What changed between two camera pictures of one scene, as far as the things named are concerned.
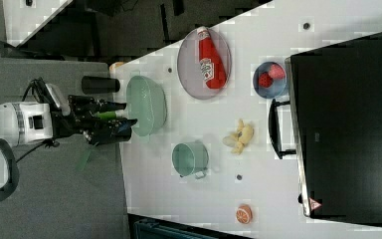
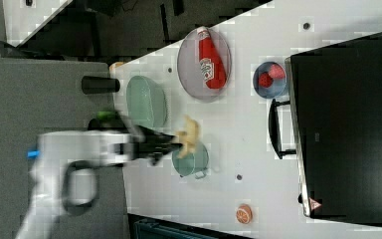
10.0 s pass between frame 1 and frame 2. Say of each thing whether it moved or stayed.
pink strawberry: stayed
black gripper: moved
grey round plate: stayed
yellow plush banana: moved
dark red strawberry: stayed
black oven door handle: stayed
